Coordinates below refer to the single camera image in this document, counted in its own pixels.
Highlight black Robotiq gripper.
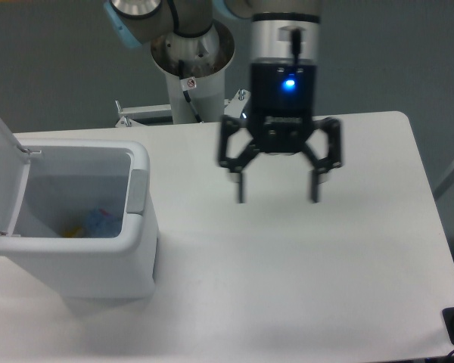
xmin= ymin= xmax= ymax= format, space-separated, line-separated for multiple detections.
xmin=216 ymin=63 xmax=343 ymax=203

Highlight clear crushed plastic bottle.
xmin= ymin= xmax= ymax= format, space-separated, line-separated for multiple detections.
xmin=82 ymin=208 xmax=122 ymax=238

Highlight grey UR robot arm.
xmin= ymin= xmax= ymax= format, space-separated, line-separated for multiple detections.
xmin=104 ymin=1 xmax=343 ymax=202

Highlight white trash can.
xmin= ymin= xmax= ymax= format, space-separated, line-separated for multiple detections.
xmin=0 ymin=138 xmax=158 ymax=299

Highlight yellow trash in can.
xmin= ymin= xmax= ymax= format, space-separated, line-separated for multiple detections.
xmin=62 ymin=226 xmax=84 ymax=238

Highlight white trash can lid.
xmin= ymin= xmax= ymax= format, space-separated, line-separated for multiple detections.
xmin=0 ymin=118 xmax=42 ymax=237

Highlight white pedestal base frame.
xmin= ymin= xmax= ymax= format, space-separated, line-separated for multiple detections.
xmin=114 ymin=88 xmax=251 ymax=128

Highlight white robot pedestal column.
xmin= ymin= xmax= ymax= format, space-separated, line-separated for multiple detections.
xmin=151 ymin=20 xmax=235 ymax=124

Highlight black cable on pedestal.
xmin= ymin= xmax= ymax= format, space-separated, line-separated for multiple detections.
xmin=178 ymin=59 xmax=204 ymax=124

